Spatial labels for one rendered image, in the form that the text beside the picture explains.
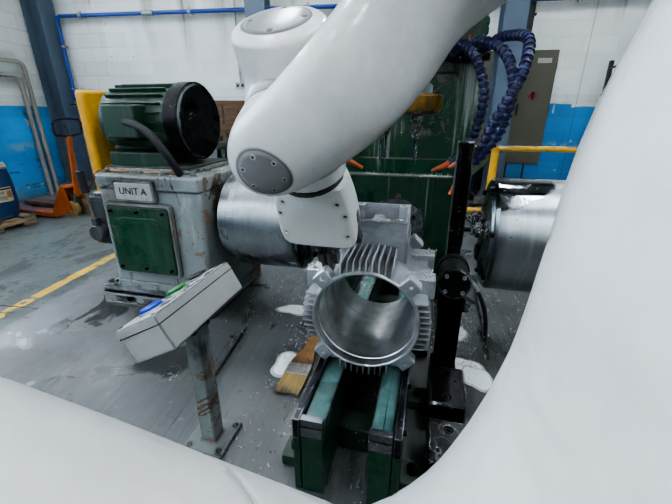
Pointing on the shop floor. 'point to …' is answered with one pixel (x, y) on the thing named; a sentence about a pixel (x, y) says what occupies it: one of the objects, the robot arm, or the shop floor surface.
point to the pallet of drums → (11, 204)
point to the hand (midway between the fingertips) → (329, 255)
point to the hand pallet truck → (68, 203)
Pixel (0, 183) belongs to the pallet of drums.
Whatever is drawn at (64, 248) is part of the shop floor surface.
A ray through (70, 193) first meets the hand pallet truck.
